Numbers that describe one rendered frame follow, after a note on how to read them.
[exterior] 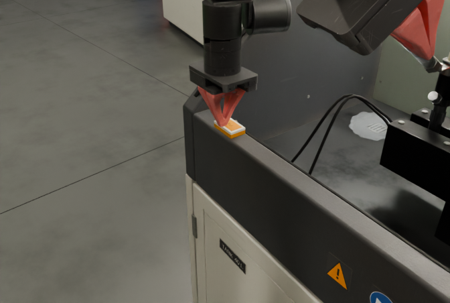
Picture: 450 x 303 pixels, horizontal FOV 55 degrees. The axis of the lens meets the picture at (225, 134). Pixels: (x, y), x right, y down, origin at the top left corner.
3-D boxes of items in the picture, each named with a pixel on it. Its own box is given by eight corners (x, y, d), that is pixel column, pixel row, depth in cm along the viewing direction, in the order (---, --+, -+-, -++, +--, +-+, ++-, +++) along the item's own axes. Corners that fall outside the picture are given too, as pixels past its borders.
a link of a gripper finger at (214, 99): (223, 109, 77) (222, 59, 72) (248, 125, 72) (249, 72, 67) (190, 120, 74) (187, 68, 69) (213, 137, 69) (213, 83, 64)
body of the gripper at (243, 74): (220, 66, 73) (220, 23, 69) (258, 86, 66) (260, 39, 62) (187, 75, 70) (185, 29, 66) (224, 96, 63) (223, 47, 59)
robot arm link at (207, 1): (197, -10, 63) (207, -1, 58) (242, -12, 65) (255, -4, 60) (199, 37, 66) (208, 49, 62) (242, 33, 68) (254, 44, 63)
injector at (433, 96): (400, 181, 72) (430, 63, 62) (417, 171, 75) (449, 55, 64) (414, 190, 70) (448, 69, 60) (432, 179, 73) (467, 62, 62)
